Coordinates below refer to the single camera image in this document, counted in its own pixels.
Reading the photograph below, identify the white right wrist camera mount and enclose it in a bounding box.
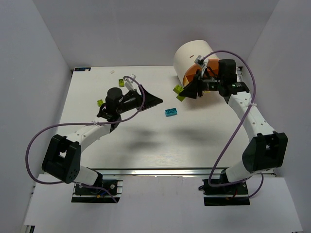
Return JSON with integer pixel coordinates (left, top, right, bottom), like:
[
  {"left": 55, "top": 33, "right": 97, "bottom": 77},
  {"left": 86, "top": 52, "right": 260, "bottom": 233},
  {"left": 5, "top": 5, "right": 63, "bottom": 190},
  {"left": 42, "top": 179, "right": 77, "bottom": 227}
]
[{"left": 194, "top": 55, "right": 210, "bottom": 76}]

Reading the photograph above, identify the lime small lego brick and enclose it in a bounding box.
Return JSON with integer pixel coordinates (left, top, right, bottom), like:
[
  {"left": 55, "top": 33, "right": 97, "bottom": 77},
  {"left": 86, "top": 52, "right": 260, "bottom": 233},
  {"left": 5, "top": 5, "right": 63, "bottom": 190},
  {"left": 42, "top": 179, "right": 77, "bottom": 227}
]
[{"left": 97, "top": 99, "right": 104, "bottom": 107}]

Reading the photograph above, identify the orange drawer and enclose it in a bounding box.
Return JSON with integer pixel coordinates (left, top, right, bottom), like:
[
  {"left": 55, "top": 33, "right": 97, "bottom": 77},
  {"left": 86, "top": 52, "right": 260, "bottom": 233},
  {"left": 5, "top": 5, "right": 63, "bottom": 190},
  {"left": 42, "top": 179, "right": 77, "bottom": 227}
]
[{"left": 185, "top": 58, "right": 219, "bottom": 77}]

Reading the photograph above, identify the long lime lego brick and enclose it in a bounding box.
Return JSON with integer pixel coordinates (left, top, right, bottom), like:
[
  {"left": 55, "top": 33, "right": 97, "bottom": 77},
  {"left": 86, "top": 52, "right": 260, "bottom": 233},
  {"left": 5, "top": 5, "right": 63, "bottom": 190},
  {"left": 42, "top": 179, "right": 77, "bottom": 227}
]
[{"left": 173, "top": 85, "right": 185, "bottom": 102}]

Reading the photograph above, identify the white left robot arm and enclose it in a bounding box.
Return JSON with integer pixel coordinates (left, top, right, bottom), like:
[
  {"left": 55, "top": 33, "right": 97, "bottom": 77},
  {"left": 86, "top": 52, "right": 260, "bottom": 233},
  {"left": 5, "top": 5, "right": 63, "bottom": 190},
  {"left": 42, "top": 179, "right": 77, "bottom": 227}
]
[{"left": 42, "top": 87, "right": 163, "bottom": 186}]

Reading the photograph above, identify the lime square lego brick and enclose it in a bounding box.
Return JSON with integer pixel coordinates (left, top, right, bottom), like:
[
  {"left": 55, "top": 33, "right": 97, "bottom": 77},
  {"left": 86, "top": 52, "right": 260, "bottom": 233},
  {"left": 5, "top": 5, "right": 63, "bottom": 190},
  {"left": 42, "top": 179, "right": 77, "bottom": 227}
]
[{"left": 118, "top": 79, "right": 125, "bottom": 87}]

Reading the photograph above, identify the white cylindrical drawer cabinet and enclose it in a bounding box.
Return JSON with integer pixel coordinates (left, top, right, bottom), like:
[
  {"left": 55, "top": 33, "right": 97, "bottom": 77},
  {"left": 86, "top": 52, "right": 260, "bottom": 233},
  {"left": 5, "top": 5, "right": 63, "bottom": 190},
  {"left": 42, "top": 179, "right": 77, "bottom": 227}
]
[{"left": 173, "top": 40, "right": 213, "bottom": 86}]

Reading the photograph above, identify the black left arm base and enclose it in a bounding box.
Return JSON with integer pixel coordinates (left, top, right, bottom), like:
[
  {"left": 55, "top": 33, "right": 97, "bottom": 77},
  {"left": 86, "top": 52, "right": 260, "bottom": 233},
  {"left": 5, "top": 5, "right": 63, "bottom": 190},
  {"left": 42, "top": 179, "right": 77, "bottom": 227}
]
[{"left": 71, "top": 176, "right": 123, "bottom": 203}]

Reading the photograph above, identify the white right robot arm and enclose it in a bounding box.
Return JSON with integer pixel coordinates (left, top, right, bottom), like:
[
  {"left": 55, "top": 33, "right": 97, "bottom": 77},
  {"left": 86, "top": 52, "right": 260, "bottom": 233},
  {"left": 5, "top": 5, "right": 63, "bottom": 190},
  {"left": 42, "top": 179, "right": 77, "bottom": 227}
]
[{"left": 180, "top": 58, "right": 288, "bottom": 184}]

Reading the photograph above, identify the long teal lego brick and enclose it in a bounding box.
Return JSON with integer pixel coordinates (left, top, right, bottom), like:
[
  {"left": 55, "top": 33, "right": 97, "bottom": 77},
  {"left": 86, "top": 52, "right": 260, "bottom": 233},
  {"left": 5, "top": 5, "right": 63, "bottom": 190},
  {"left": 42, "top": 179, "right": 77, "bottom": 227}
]
[{"left": 165, "top": 108, "right": 178, "bottom": 117}]

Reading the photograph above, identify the yellow drawer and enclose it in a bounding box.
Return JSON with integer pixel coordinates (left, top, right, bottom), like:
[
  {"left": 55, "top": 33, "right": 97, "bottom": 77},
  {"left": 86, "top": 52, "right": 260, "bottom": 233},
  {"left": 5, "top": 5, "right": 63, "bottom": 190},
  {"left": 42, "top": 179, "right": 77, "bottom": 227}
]
[{"left": 182, "top": 74, "right": 194, "bottom": 86}]

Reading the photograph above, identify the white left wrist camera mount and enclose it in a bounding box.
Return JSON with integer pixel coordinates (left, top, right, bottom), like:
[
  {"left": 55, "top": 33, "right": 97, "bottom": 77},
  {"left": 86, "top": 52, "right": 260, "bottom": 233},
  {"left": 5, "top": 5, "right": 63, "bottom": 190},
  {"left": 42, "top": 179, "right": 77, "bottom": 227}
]
[{"left": 123, "top": 74, "right": 136, "bottom": 91}]

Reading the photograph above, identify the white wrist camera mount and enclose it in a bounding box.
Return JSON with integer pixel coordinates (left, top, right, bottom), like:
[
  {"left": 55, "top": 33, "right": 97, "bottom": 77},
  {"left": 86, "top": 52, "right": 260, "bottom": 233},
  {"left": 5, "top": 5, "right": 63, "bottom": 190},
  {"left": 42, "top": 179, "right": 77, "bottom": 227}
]
[
  {"left": 123, "top": 74, "right": 136, "bottom": 91},
  {"left": 194, "top": 55, "right": 210, "bottom": 76}
]

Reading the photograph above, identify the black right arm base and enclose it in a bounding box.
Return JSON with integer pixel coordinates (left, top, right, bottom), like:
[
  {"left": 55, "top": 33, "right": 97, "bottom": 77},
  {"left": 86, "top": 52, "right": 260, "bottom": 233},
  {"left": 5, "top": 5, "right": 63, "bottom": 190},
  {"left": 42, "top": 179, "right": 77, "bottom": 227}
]
[{"left": 198, "top": 179, "right": 250, "bottom": 206}]

